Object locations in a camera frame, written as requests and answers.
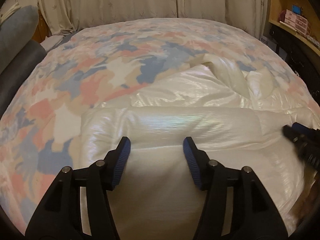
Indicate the white shiny puffer jacket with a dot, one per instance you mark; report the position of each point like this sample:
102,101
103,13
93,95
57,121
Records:
235,116

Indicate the blue bolster pillow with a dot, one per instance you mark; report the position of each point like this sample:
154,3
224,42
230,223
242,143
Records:
16,32

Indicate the pastel patterned bed cover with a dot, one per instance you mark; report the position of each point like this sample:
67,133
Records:
41,129

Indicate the folded white cloth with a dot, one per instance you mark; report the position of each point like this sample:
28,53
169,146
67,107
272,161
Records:
10,12

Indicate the dark grey pillow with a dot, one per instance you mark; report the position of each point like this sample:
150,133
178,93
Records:
19,70

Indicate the beige patterned curtain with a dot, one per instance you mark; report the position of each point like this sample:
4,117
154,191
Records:
66,16

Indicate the pink drawer box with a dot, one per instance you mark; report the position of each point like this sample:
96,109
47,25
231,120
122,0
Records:
297,22

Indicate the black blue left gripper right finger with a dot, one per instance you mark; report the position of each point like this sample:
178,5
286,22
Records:
237,205

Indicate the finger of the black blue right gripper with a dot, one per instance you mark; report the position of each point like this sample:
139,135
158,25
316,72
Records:
297,130

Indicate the wooden shelf unit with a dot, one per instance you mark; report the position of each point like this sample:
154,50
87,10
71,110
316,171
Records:
308,12

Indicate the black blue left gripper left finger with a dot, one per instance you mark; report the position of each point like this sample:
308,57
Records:
76,205

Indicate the blue small box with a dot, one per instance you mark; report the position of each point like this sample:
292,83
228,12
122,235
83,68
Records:
297,10

